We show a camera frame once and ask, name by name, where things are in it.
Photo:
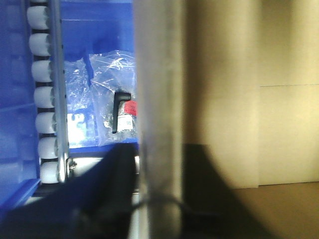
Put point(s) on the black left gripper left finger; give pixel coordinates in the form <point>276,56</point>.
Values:
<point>96,205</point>

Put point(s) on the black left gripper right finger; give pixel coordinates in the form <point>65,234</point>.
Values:
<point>212,211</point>

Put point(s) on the brown cardboard box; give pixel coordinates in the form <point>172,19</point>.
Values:
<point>252,98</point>

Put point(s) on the blue bin on lower shelf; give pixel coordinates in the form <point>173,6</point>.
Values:
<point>92,27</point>

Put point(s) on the large blue plastic bin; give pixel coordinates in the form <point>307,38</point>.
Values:
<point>19,162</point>

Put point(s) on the clear plastic bag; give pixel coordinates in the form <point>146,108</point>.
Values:
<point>80,112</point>

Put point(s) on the clear bag with black handle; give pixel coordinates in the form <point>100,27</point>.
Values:
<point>113,88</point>

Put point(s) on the metal shelf post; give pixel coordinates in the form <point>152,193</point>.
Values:
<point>159,32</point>

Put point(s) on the left grey roller rail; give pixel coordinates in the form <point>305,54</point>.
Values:
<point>47,70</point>

